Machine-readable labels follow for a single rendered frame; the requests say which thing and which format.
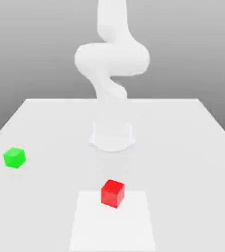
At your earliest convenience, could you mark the small red cube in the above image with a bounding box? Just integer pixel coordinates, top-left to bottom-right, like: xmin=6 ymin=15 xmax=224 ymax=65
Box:
xmin=100 ymin=179 xmax=126 ymax=209

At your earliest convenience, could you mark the small green cube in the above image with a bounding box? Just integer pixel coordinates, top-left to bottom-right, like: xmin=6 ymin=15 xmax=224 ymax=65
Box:
xmin=3 ymin=147 xmax=27 ymax=169

